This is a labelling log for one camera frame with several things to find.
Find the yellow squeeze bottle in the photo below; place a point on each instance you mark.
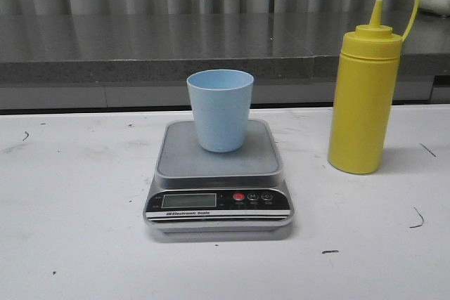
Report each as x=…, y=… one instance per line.
x=366, y=79

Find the grey stone counter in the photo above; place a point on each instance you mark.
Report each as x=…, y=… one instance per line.
x=141, y=62

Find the light blue plastic cup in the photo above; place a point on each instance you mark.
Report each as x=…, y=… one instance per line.
x=220, y=101

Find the silver electronic kitchen scale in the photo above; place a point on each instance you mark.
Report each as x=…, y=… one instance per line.
x=202, y=196

